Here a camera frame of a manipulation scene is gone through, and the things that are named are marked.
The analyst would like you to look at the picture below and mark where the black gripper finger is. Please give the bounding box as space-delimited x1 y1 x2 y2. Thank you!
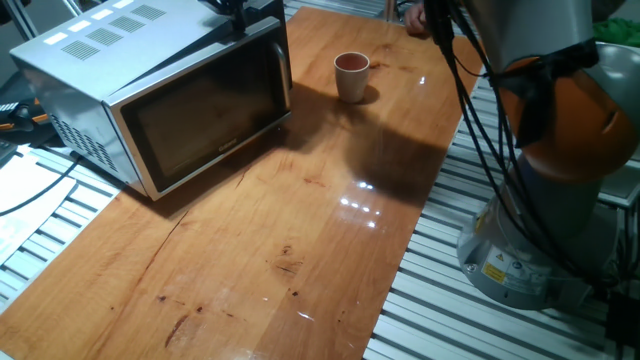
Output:
229 0 250 34
202 0 234 16

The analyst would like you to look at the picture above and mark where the silver microwave oven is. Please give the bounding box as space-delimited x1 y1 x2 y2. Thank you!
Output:
8 0 294 202

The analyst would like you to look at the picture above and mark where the bare human hand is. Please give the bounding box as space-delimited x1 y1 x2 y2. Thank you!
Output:
403 0 429 36

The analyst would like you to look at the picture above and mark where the beige cup pink inside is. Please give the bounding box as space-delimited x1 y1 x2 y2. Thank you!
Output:
333 51 372 105

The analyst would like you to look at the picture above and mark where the black orange teach pendant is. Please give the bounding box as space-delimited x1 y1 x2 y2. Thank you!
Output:
0 97 51 134

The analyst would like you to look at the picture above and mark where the orange wooden board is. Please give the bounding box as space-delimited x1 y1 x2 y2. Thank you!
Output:
0 5 484 360

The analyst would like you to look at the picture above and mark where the white paper sheet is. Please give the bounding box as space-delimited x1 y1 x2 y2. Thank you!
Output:
0 149 79 266

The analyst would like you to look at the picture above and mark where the green cloth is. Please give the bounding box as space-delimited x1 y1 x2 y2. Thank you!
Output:
592 17 640 49

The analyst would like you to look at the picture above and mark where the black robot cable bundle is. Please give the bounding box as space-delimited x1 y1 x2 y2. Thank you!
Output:
423 0 621 291

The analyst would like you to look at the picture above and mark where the black power plug cable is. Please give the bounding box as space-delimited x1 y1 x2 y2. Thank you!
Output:
0 154 84 219

